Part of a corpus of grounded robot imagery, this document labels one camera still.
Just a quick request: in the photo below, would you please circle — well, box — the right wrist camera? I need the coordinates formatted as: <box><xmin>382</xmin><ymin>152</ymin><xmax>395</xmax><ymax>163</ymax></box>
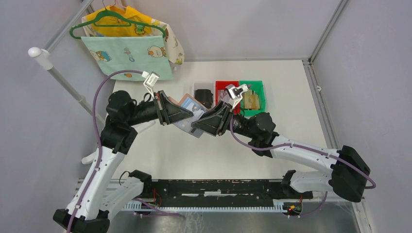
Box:
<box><xmin>225</xmin><ymin>84</ymin><xmax>252</xmax><ymax>110</ymax></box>

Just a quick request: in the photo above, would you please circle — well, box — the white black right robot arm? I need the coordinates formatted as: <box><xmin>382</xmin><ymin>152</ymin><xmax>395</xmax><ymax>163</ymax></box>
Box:
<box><xmin>191</xmin><ymin>102</ymin><xmax>376</xmax><ymax>202</ymax></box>

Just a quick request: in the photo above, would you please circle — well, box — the green clothes hanger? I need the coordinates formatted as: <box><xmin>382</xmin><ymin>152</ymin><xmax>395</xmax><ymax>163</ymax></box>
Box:
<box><xmin>69</xmin><ymin>7</ymin><xmax>167</xmax><ymax>40</ymax></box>

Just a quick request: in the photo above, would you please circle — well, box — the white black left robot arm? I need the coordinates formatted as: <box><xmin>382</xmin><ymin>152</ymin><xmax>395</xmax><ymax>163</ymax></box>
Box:
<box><xmin>53</xmin><ymin>90</ymin><xmax>193</xmax><ymax>233</ymax></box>

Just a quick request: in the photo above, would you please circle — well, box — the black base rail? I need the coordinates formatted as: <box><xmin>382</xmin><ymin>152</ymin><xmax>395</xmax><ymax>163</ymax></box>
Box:
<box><xmin>139</xmin><ymin>179</ymin><xmax>313</xmax><ymax>208</ymax></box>

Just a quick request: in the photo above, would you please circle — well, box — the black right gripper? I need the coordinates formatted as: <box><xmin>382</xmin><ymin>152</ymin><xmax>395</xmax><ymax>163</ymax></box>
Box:
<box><xmin>190</xmin><ymin>100</ymin><xmax>256</xmax><ymax>139</ymax></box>

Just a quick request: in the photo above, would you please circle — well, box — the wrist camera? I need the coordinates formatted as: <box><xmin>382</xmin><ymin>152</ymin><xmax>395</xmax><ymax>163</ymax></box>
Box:
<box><xmin>225</xmin><ymin>84</ymin><xmax>252</xmax><ymax>110</ymax></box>
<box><xmin>141</xmin><ymin>71</ymin><xmax>160</xmax><ymax>94</ymax></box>

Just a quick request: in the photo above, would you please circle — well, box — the green plastic bin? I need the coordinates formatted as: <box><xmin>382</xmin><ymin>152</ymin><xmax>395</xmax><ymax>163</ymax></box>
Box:
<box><xmin>239</xmin><ymin>80</ymin><xmax>266</xmax><ymax>117</ymax></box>

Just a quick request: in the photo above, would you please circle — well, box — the white plastic bin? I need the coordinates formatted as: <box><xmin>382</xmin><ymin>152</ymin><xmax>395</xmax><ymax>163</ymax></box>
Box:
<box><xmin>192</xmin><ymin>82</ymin><xmax>215</xmax><ymax>109</ymax></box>

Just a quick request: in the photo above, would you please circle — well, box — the silver cards stack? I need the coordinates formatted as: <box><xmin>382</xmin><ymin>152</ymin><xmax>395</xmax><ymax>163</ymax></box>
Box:
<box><xmin>218</xmin><ymin>89</ymin><xmax>230</xmax><ymax>102</ymax></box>

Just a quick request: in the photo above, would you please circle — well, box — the red plastic bin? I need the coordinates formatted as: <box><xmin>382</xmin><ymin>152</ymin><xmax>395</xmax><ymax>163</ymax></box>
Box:
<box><xmin>214</xmin><ymin>81</ymin><xmax>240</xmax><ymax>105</ymax></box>

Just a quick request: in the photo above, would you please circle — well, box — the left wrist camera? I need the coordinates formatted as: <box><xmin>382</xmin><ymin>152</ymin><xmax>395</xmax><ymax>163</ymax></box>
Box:
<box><xmin>141</xmin><ymin>71</ymin><xmax>160</xmax><ymax>94</ymax></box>

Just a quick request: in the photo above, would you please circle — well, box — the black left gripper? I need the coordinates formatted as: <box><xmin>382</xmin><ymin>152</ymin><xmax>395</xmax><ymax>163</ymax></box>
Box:
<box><xmin>127</xmin><ymin>90</ymin><xmax>194</xmax><ymax>126</ymax></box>

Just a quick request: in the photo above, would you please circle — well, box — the silver credit card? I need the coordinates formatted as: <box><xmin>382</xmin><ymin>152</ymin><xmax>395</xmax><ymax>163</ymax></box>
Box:
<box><xmin>179</xmin><ymin>96</ymin><xmax>207</xmax><ymax>121</ymax></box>

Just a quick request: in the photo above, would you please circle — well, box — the white cable duct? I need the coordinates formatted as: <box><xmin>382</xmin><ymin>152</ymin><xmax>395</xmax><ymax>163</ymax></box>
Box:
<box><xmin>121</xmin><ymin>200</ymin><xmax>297</xmax><ymax>214</ymax></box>

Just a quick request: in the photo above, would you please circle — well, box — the mint cartoon print cloth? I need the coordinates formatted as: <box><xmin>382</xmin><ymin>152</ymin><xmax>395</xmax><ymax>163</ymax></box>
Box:
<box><xmin>81</xmin><ymin>36</ymin><xmax>173</xmax><ymax>80</ymax></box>

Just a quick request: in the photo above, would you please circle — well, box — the gold cards stack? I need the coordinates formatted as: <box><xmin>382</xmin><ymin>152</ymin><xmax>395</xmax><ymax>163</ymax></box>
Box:
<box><xmin>243</xmin><ymin>90</ymin><xmax>260</xmax><ymax>110</ymax></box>

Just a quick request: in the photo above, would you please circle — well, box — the yellow child shirt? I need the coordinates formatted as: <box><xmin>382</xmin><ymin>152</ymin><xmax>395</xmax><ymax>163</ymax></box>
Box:
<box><xmin>83</xmin><ymin>6</ymin><xmax>163</xmax><ymax>37</ymax></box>

